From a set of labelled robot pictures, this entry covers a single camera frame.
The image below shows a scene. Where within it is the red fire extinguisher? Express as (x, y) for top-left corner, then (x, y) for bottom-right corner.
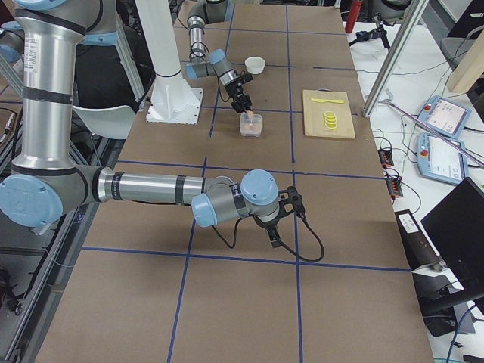
(345, 0), (363, 34)

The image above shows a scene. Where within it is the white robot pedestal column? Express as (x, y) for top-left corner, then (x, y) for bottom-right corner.
(136, 0), (203, 125)

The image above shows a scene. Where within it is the black laptop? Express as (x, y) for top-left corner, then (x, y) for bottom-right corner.
(421, 177), (483, 283)

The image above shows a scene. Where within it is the aluminium frame post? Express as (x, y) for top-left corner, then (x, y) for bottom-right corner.
(362, 0), (429, 117)

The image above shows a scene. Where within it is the orange electronics board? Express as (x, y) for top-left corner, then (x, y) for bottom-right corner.
(378, 148), (394, 168)

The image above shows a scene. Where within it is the lower teach pendant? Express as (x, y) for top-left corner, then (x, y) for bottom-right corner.
(417, 133), (470, 185)

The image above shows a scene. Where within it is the clear plastic egg box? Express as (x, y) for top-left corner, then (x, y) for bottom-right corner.
(239, 113), (263, 137)

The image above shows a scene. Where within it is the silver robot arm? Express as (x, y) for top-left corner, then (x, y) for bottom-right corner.
(186, 1), (253, 113)
(1, 1), (286, 246)

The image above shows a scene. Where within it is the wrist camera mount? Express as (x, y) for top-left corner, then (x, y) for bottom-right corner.
(240, 72), (253, 84)
(277, 186), (306, 219)

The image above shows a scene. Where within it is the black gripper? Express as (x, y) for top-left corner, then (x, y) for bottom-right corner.
(252, 209), (282, 248)
(225, 79), (252, 113)

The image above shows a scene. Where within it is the wooden cutting board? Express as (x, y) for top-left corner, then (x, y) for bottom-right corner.
(302, 90), (355, 139)

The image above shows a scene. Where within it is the upper teach pendant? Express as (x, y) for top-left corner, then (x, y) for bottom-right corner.
(418, 96), (471, 138)

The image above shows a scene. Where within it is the teach pendant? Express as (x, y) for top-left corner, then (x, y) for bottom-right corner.
(418, 96), (471, 138)
(417, 133), (470, 185)

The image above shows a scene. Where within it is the yellow plastic knife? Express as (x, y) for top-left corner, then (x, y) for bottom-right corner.
(311, 98), (345, 104)

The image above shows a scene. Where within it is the white ceramic bowl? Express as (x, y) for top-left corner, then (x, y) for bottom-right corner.
(244, 56), (266, 75)

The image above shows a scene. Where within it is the black box with label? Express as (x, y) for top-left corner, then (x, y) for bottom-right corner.
(395, 209), (446, 272)

